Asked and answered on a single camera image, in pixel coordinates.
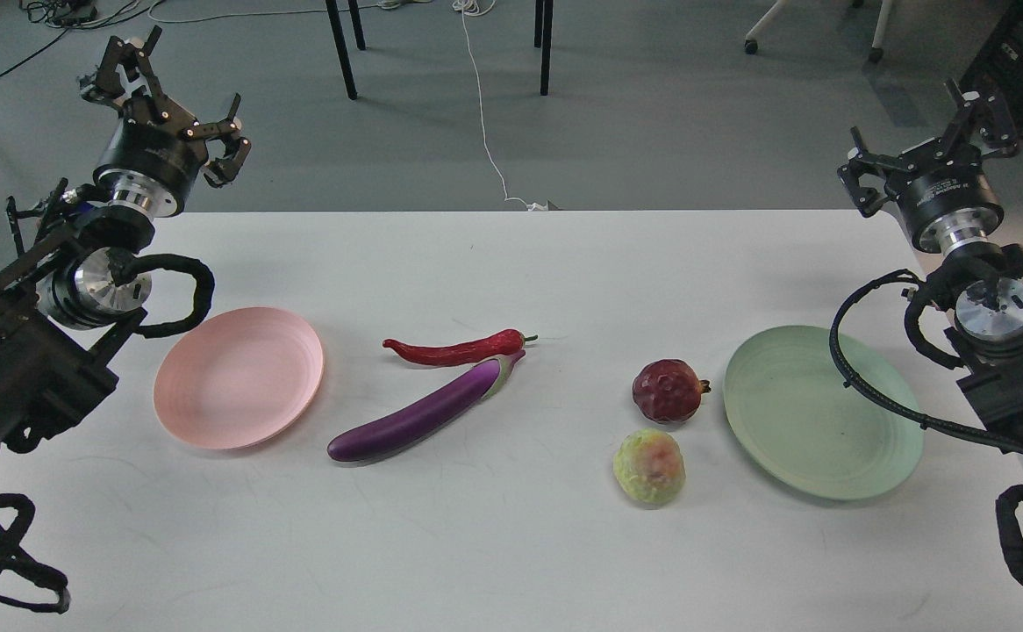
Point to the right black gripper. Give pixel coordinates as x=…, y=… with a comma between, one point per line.
x=935, y=192

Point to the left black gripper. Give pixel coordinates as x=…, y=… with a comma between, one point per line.
x=157, y=147

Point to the dark red pomegranate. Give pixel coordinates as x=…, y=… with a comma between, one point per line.
x=668, y=391

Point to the purple eggplant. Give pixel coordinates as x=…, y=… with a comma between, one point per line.
x=414, y=423

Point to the yellow green peach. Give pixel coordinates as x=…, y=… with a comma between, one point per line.
x=649, y=467

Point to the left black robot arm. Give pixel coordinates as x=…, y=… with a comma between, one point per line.
x=83, y=284

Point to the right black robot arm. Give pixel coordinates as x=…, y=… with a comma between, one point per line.
x=967, y=313

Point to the pink plate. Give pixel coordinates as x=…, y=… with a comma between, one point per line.
x=239, y=379

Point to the green plate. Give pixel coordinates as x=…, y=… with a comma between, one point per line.
x=790, y=409

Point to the black table legs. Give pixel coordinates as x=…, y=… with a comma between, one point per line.
x=542, y=36

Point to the red chili pepper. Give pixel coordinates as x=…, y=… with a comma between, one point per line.
x=506, y=342

